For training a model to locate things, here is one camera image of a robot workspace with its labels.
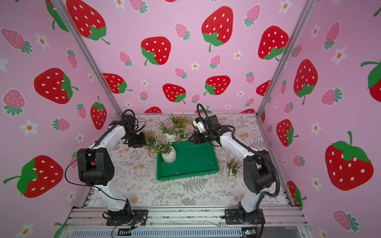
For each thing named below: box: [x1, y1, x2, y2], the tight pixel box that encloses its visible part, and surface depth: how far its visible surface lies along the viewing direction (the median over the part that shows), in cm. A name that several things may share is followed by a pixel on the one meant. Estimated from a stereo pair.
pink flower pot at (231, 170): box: [223, 155, 243, 181], surface depth 83 cm
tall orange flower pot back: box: [165, 108, 192, 141], surface depth 102 cm
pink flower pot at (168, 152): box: [156, 142, 177, 164], surface depth 91 cm
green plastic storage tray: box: [156, 140, 220, 181], surface depth 95 cm
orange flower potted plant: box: [144, 129, 163, 158], surface depth 92 cm
